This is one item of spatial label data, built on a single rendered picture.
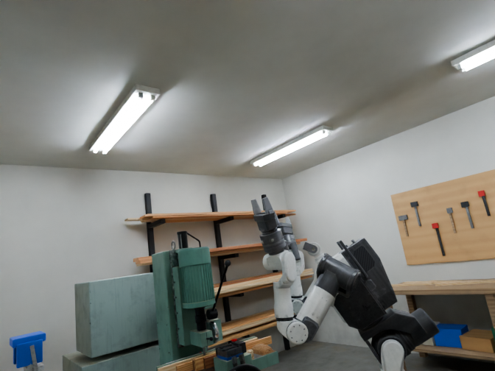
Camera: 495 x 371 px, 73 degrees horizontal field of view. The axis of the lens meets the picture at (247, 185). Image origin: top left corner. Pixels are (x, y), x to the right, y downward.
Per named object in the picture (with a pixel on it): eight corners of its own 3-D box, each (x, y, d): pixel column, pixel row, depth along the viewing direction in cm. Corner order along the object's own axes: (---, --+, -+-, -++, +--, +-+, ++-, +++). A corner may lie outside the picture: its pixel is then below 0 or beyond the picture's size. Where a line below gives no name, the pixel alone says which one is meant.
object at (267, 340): (177, 375, 164) (177, 366, 164) (176, 374, 165) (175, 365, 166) (272, 343, 197) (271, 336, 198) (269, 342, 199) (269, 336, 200)
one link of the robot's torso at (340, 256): (398, 292, 161) (351, 231, 171) (418, 303, 128) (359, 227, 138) (348, 326, 163) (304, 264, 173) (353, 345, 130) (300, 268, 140)
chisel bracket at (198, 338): (202, 350, 169) (199, 333, 171) (190, 347, 180) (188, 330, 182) (214, 347, 173) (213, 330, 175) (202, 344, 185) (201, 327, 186)
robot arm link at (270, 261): (255, 247, 131) (264, 274, 132) (275, 244, 124) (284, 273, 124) (271, 237, 140) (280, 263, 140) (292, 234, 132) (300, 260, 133)
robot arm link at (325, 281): (342, 304, 129) (358, 273, 133) (339, 298, 122) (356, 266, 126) (316, 288, 136) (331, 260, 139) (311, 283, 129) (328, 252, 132)
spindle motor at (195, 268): (191, 310, 168) (185, 248, 174) (177, 308, 182) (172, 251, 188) (221, 303, 178) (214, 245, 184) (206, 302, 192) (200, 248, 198)
